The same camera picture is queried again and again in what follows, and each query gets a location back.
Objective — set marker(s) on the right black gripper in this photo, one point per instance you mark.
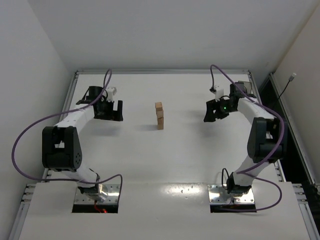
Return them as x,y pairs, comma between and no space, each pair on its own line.
216,110

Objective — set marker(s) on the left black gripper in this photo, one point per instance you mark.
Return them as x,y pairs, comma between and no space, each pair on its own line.
108,110

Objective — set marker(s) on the light wood cube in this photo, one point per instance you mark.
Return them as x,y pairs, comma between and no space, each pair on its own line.
158,106
160,114

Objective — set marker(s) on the long dark wood block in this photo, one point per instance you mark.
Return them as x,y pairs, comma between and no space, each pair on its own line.
160,125

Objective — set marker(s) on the grey translucent plastic bin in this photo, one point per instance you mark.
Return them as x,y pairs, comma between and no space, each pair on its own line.
247,86

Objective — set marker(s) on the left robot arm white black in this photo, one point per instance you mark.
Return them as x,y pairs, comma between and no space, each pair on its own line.
61,148

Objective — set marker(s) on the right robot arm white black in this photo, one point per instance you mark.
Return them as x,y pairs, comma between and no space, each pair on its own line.
267,138

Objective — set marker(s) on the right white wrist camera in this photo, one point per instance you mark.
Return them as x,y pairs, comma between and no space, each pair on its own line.
217,91

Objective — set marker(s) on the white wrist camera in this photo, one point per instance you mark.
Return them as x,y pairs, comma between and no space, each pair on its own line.
110,93
217,91

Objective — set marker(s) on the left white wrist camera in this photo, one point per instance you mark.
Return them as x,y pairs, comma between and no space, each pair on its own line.
110,93

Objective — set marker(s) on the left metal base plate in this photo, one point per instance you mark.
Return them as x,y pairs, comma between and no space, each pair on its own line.
110,193

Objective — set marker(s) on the metal base plate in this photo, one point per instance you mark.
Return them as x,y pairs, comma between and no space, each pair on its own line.
110,193
218,196

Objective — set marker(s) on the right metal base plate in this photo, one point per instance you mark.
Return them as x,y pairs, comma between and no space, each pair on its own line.
218,196

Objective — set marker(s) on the aluminium table frame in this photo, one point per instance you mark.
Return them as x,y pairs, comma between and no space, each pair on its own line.
165,172

